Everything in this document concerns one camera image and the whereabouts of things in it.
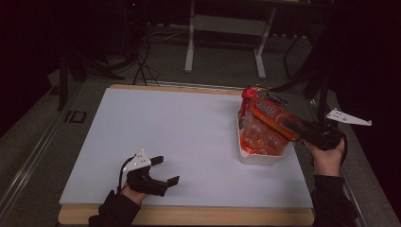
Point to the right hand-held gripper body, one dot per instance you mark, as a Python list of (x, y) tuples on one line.
[(324, 137)]

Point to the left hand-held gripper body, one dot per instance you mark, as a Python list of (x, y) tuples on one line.
[(145, 179)]

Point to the orange snack packet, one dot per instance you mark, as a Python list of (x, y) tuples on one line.
[(265, 132)]

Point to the red and black hotpot packet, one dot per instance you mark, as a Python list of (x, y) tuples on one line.
[(268, 96)]

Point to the white plastic bin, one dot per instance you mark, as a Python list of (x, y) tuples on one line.
[(258, 159)]

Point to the person's left hand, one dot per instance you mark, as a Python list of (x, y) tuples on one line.
[(134, 195)]

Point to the person's right hand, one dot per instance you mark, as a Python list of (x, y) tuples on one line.
[(327, 160)]

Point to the white table mat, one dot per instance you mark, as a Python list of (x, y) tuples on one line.
[(189, 142)]

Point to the black tripod stand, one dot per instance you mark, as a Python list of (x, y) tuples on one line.
[(321, 88)]

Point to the black metal stand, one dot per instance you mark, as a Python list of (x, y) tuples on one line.
[(78, 69)]

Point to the aluminium rail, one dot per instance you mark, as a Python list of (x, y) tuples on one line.
[(353, 195), (31, 164)]

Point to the black rectangular bracket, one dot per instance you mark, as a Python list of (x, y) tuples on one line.
[(75, 116)]

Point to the grey metal desk frame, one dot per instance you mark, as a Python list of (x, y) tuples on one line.
[(227, 25)]

